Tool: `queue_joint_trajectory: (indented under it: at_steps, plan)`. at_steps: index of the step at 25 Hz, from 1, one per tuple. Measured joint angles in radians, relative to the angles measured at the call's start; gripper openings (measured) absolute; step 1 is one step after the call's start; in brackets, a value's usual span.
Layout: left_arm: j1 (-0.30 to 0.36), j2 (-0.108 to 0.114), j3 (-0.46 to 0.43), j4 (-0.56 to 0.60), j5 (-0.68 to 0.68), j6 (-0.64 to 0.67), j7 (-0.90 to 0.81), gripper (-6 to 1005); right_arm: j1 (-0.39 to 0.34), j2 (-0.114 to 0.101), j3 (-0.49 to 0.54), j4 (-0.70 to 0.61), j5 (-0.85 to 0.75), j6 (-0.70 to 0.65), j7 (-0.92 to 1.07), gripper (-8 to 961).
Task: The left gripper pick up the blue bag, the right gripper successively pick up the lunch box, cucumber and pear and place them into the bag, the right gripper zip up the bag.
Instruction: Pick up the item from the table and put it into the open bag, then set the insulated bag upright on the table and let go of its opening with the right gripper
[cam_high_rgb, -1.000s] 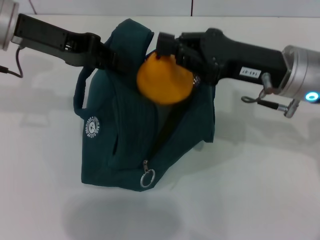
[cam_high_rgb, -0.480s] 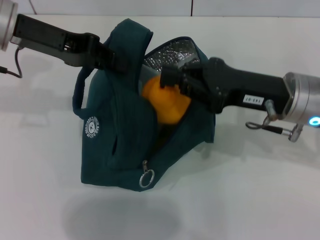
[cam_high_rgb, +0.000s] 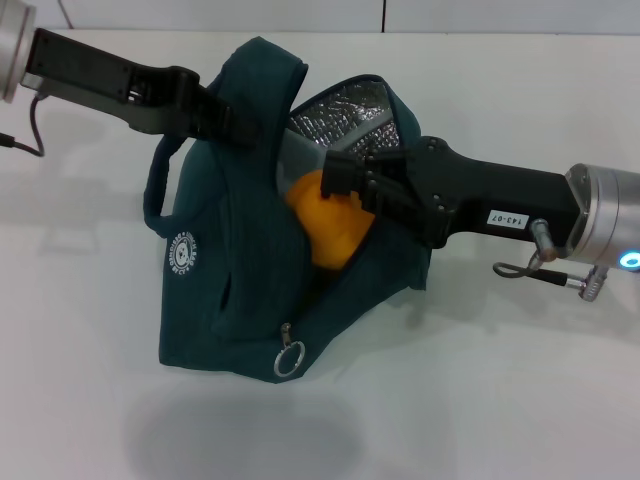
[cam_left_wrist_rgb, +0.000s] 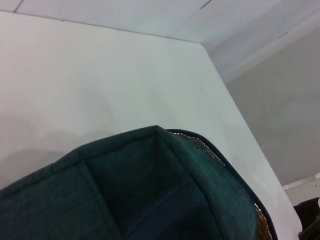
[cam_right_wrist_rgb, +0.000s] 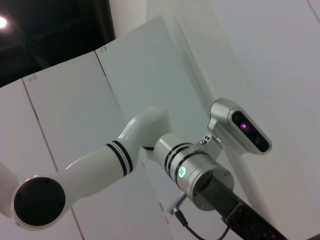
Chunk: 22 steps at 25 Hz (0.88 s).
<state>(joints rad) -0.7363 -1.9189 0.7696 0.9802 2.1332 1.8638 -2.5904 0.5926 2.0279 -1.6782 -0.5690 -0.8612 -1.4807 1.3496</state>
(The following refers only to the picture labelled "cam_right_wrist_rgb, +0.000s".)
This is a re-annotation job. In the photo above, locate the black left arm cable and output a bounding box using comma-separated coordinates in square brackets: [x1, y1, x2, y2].
[166, 194, 230, 239]

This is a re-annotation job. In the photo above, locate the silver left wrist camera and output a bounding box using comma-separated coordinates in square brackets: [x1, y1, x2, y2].
[199, 97, 273, 161]

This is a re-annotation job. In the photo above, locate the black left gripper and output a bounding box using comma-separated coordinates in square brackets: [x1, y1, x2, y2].
[197, 172, 288, 240]

